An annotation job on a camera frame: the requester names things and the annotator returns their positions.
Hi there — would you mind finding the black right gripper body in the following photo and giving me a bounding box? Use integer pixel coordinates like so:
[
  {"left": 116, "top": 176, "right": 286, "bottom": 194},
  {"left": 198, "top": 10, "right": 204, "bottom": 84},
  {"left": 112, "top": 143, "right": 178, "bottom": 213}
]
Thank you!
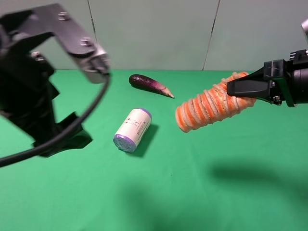
[{"left": 263, "top": 50, "right": 308, "bottom": 107}]

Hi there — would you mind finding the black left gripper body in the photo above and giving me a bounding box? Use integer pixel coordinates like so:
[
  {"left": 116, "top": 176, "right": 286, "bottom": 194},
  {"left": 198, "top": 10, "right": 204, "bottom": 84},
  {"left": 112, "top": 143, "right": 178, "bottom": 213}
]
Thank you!
[{"left": 0, "top": 10, "right": 60, "bottom": 144}]

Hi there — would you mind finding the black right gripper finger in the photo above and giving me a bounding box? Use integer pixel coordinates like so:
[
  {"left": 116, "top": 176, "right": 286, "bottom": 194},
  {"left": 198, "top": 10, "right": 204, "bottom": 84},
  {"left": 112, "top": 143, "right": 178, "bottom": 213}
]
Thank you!
[{"left": 227, "top": 68, "right": 270, "bottom": 99}]

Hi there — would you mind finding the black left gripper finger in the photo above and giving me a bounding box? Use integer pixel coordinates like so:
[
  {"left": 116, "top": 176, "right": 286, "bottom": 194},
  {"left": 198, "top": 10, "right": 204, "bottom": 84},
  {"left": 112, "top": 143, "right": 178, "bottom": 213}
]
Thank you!
[{"left": 32, "top": 112, "right": 94, "bottom": 158}]

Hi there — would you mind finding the orange striped bread roll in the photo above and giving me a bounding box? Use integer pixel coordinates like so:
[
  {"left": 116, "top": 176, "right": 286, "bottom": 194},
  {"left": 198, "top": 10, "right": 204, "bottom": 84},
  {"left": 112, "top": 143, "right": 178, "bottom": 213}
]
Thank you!
[{"left": 175, "top": 72, "right": 256, "bottom": 133}]

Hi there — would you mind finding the purple white bag roll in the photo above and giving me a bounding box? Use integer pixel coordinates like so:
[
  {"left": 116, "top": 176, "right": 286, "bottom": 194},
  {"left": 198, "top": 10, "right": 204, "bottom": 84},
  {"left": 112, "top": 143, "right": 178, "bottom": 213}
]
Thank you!
[{"left": 113, "top": 108, "right": 152, "bottom": 153}]

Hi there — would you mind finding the purple eggplant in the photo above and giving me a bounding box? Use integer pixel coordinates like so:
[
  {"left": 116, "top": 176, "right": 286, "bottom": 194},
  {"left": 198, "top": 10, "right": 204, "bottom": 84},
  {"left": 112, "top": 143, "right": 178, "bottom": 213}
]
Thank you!
[{"left": 128, "top": 74, "right": 175, "bottom": 99}]

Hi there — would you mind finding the green table cloth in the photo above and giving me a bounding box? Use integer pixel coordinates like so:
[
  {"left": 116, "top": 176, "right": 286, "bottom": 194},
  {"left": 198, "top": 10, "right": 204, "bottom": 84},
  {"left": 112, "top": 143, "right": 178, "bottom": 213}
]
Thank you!
[{"left": 0, "top": 70, "right": 308, "bottom": 231}]

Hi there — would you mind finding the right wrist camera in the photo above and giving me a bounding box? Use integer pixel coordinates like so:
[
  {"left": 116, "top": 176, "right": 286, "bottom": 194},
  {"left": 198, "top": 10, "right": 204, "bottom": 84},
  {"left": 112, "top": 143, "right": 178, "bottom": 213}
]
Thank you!
[{"left": 301, "top": 19, "right": 308, "bottom": 42}]

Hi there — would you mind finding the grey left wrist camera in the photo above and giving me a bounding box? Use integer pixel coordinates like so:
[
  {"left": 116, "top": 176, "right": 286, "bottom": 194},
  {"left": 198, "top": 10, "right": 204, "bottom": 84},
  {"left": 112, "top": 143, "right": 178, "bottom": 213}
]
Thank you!
[{"left": 31, "top": 2, "right": 112, "bottom": 84}]

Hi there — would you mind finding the black left camera cable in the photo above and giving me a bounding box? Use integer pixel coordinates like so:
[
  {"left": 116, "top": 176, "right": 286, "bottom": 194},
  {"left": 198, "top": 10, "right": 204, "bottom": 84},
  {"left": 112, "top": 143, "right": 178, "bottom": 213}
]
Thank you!
[{"left": 0, "top": 73, "right": 112, "bottom": 168}]

